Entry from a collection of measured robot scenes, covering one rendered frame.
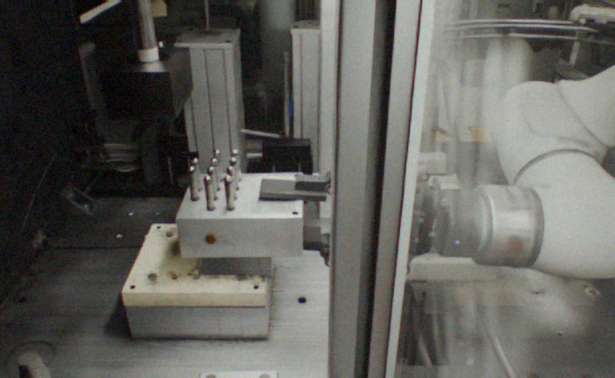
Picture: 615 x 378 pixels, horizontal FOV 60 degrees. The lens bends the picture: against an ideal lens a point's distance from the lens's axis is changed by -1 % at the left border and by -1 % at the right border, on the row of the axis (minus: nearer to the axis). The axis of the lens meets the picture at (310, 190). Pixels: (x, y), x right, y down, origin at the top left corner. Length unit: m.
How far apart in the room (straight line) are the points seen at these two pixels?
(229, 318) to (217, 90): 0.35
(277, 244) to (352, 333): 0.20
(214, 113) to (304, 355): 0.39
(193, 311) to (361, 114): 0.36
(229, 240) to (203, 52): 0.33
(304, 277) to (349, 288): 0.35
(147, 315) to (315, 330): 0.18
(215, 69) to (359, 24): 0.53
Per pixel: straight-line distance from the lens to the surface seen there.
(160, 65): 0.51
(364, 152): 0.29
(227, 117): 0.81
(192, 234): 0.55
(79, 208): 0.87
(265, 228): 0.54
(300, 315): 0.63
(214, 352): 0.60
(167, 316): 0.60
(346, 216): 0.31
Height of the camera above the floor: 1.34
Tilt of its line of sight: 29 degrees down
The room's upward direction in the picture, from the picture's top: straight up
